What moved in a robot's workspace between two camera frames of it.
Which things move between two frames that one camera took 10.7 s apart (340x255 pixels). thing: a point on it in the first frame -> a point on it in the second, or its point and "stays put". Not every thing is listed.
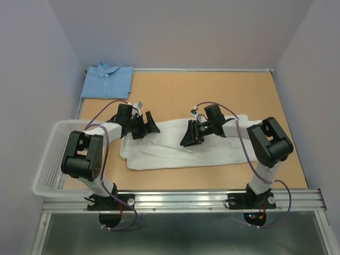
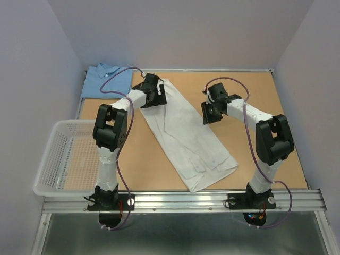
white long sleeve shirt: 163,149 -> 195,154
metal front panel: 305,233 stays put
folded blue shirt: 103,82 stays put
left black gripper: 144,128 -> 160,98
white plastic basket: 51,181 stays put
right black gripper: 190,136 -> 206,117
